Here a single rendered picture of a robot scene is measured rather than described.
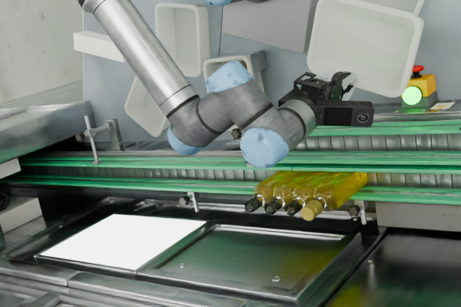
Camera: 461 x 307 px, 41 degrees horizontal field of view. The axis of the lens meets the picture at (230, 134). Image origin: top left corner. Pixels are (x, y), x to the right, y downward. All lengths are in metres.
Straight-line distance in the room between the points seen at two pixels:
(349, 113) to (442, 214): 0.51
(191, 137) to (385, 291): 0.55
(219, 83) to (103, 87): 1.29
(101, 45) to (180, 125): 1.08
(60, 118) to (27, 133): 0.15
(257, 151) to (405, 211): 0.67
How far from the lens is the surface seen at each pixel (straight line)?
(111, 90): 2.29
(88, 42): 2.23
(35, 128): 2.23
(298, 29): 1.65
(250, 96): 1.06
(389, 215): 1.66
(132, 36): 1.17
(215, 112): 1.09
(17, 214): 2.35
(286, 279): 1.43
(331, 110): 1.18
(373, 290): 1.41
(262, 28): 1.71
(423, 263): 1.51
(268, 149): 1.04
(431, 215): 1.62
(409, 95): 1.56
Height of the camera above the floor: 2.29
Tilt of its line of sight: 51 degrees down
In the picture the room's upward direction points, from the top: 117 degrees counter-clockwise
